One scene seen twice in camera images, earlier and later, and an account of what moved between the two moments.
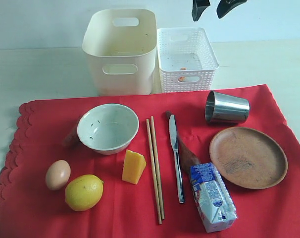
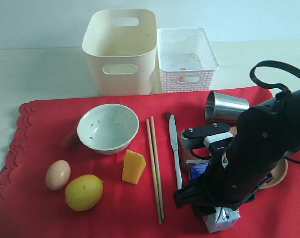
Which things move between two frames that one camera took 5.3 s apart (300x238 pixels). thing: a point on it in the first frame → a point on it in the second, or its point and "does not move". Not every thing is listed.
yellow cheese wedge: (134, 165) does not move
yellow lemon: (83, 192) does not move
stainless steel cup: (221, 108) does not move
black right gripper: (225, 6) → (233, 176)
